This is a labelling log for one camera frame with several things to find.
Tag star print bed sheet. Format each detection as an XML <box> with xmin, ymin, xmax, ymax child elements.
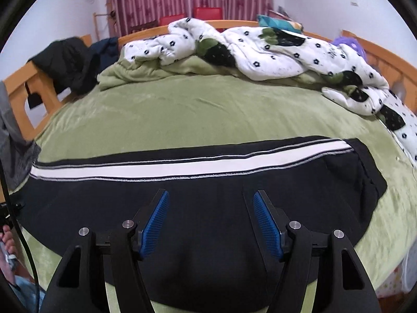
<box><xmin>375</xmin><ymin>264</ymin><xmax>404</xmax><ymax>297</ymax></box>

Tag dark wooden chair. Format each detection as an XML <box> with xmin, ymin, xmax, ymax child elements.
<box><xmin>130</xmin><ymin>21</ymin><xmax>158</xmax><ymax>34</ymax></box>

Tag black cable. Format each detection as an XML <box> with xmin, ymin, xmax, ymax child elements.
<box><xmin>0</xmin><ymin>156</ymin><xmax>40</xmax><ymax>313</ymax></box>

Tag navy garment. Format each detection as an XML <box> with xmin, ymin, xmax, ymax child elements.
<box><xmin>91</xmin><ymin>37</ymin><xmax>119</xmax><ymax>74</ymax></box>

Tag white charging cable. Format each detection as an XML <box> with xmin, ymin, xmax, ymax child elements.
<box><xmin>396</xmin><ymin>156</ymin><xmax>417</xmax><ymax>173</ymax></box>

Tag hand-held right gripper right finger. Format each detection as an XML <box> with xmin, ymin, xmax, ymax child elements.
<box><xmin>243</xmin><ymin>189</ymin><xmax>382</xmax><ymax>313</ymax></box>

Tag black jacket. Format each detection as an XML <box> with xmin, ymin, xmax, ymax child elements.
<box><xmin>29</xmin><ymin>37</ymin><xmax>101</xmax><ymax>96</ymax></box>

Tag white floral pillow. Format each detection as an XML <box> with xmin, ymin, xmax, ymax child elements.
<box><xmin>378</xmin><ymin>91</ymin><xmax>417</xmax><ymax>167</ymax></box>

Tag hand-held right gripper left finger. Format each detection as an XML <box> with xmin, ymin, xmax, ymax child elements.
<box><xmin>39</xmin><ymin>188</ymin><xmax>170</xmax><ymax>313</ymax></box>

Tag wooden coat rack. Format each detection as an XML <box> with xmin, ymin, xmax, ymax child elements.
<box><xmin>93</xmin><ymin>5</ymin><xmax>118</xmax><ymax>41</ymax></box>

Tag teal patterned cushion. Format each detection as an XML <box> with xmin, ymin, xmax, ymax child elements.
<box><xmin>257</xmin><ymin>15</ymin><xmax>303</xmax><ymax>34</ymax></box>

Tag white plastic basket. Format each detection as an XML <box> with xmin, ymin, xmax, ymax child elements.
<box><xmin>399</xmin><ymin>251</ymin><xmax>417</xmax><ymax>297</ymax></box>

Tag purple plush toy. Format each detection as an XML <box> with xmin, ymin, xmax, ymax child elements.
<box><xmin>332</xmin><ymin>37</ymin><xmax>367</xmax><ymax>59</ymax></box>

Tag green plush bed blanket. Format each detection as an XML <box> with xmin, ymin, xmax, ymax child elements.
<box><xmin>8</xmin><ymin>52</ymin><xmax>417</xmax><ymax>313</ymax></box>

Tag black pants with white stripe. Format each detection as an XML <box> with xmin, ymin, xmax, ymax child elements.
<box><xmin>15</xmin><ymin>136</ymin><xmax>388</xmax><ymax>309</ymax></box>

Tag person's leg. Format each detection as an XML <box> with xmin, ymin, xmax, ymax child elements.
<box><xmin>10</xmin><ymin>275</ymin><xmax>44</xmax><ymax>313</ymax></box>

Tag grey jeans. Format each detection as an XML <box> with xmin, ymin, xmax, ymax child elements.
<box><xmin>0</xmin><ymin>81</ymin><xmax>41</xmax><ymax>190</ymax></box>

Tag wooden bed frame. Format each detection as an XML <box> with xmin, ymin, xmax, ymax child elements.
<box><xmin>0</xmin><ymin>20</ymin><xmax>417</xmax><ymax>203</ymax></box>

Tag red chair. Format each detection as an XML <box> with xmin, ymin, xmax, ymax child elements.
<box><xmin>160</xmin><ymin>14</ymin><xmax>186</xmax><ymax>27</ymax></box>
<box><xmin>194</xmin><ymin>7</ymin><xmax>224</xmax><ymax>22</ymax></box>

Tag person's foot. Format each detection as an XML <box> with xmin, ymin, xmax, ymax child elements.
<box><xmin>0</xmin><ymin>226</ymin><xmax>18</xmax><ymax>274</ymax></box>

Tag white floral quilt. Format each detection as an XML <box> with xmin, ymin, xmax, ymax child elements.
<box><xmin>122</xmin><ymin>16</ymin><xmax>391</xmax><ymax>116</ymax></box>

